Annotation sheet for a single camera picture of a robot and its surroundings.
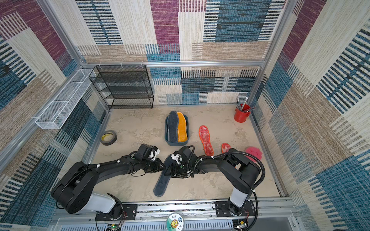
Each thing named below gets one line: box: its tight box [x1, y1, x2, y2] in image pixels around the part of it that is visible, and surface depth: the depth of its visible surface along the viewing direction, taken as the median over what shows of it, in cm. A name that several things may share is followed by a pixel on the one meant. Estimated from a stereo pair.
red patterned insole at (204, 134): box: [198, 125, 214, 156], surface depth 101 cm
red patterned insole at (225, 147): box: [221, 142, 232, 154], surface depth 98 cm
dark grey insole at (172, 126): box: [167, 110, 179, 143], surface depth 104 cm
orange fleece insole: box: [176, 111, 188, 143], surface depth 104 cm
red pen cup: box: [233, 103, 252, 123], surface depth 108 cm
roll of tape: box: [99, 130, 118, 146], surface depth 104 cm
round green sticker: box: [165, 212, 185, 231], surface depth 65 cm
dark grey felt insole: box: [153, 153, 172, 197], surface depth 83 cm
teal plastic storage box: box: [164, 113, 190, 147], surface depth 101 cm
